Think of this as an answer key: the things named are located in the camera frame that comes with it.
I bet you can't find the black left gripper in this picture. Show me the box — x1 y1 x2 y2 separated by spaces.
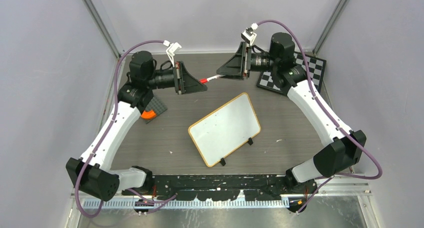
146 61 207 95

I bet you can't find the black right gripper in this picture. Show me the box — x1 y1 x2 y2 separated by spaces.
216 42 278 81

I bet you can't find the red capped whiteboard marker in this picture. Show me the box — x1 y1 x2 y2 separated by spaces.
199 74 224 84

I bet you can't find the white whiteboard orange frame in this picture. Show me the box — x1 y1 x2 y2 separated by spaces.
187 92 262 168

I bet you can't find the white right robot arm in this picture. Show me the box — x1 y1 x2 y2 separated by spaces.
216 32 367 193

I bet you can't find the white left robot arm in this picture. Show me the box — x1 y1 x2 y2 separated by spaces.
65 50 208 202

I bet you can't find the grey studded building plate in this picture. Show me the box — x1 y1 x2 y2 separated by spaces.
143 96 168 124

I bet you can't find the orange curved block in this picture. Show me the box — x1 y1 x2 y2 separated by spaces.
140 109 158 121

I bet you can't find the black white checkerboard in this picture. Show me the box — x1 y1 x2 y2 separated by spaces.
256 54 327 95

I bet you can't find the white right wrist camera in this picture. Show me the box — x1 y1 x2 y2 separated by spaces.
241 23 259 47

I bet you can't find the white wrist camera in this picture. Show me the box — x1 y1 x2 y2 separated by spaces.
162 40 182 67
241 23 259 47

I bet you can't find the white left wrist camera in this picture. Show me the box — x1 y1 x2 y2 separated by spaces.
162 40 182 67

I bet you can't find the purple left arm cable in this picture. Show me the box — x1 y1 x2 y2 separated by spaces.
74 39 178 219

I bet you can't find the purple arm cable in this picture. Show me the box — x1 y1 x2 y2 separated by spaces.
74 39 178 219
252 19 383 215

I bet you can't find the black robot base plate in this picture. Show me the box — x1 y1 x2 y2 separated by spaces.
133 174 317 202

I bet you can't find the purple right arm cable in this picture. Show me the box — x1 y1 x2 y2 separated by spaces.
252 19 383 215

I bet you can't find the aluminium rail frame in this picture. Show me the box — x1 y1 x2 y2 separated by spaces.
80 174 372 213

